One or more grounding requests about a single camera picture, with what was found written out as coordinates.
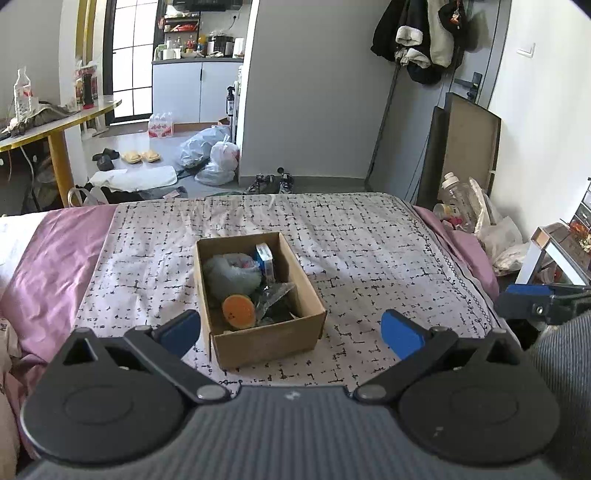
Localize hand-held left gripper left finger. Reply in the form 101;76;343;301
59;309;230;404

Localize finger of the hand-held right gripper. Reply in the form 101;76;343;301
496;283;555;319

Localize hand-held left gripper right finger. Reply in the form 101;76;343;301
353;309;525;405

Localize burger plush toy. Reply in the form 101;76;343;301
221;294;256;330

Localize grey plastic bag bundle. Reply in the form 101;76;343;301
202;252;262;301

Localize cardboard box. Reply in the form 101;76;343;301
192;231;328;370

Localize clear plastic wrapper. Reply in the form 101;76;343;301
252;282;299;326

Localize blue tissue pack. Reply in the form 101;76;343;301
255;243;274;280

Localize person's right forearm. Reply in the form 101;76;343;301
528;311;591;480

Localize white bedside plastic bags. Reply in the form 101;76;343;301
468;177;532;276

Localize printed blanket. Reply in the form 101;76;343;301
74;192;513;389

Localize clear bottle with white cap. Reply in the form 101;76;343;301
440;171;476;232

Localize brown board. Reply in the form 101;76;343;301
417;92;502;211

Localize white floor towel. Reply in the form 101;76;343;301
87;165;179;193

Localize white tote bag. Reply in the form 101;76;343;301
68;184;114;206

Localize clear plastic bag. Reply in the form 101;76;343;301
194;161;236;186

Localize white plastic bag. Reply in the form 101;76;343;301
209;138;241;174

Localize cream quilt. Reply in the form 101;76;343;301
0;313;24;462

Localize grey trash bag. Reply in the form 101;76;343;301
178;124;232;169

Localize pack of water bottles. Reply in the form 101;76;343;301
147;111;175;140

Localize grey door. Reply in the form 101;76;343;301
364;0;513;190

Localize white kitchen cabinet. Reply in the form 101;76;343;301
151;57;245;126

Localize yellow-edged table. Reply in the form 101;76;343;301
0;95;123;209

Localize olive cloth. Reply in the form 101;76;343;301
8;103;79;135

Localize beige fleece jacket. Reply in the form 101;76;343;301
394;0;456;70

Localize black-framed glass door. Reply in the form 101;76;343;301
103;0;160;126

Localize clear water bottle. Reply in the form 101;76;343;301
13;66;38;121

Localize black jacket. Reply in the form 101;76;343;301
370;0;444;86

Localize kitchen shelf rack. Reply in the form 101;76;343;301
161;13;202;47

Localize yellow curtain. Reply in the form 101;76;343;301
76;0;91;66

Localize range hood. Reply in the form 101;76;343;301
172;0;243;13

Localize white wooden frame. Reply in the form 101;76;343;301
514;221;591;287

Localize door handle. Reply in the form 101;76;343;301
454;71;484;100

